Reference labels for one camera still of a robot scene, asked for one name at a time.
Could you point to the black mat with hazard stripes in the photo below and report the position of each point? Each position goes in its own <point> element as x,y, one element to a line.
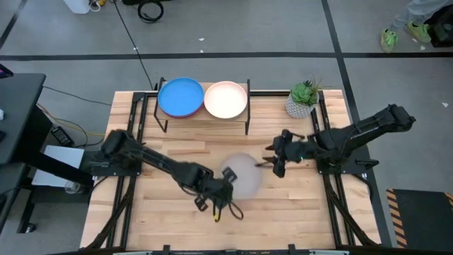
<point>421,219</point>

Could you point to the pale peach plate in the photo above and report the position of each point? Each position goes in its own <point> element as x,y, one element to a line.
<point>225,99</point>

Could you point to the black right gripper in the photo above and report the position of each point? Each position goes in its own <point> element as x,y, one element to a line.
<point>295,150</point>

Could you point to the white container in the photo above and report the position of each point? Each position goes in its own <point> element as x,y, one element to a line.
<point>76,5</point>

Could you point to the black power adapter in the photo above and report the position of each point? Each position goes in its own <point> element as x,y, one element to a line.
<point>62,136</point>

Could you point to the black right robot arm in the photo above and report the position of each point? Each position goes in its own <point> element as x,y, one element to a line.
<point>364,129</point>

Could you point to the blue plate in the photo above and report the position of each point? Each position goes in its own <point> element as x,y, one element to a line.
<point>180,96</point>

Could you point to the white patterned plant pot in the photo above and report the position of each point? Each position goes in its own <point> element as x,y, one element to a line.
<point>297,110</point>

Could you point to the white board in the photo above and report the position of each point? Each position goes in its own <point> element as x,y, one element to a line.
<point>58,159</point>

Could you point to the pale grey plate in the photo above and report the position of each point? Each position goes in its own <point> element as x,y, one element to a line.
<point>244,177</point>

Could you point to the black metal table frame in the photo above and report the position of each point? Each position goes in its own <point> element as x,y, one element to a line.
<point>136,117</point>

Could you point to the person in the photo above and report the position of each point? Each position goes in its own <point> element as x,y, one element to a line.
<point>417,10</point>

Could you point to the black desk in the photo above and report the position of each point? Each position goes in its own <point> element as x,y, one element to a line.
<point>17,113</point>

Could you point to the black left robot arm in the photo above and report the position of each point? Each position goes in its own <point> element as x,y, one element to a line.
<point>155,161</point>

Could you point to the black box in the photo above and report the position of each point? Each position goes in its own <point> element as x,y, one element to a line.
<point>440,32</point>

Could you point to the green succulent plant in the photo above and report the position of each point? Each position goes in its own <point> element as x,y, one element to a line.
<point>303,93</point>

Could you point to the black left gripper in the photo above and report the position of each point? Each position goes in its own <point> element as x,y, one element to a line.
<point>219,194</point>

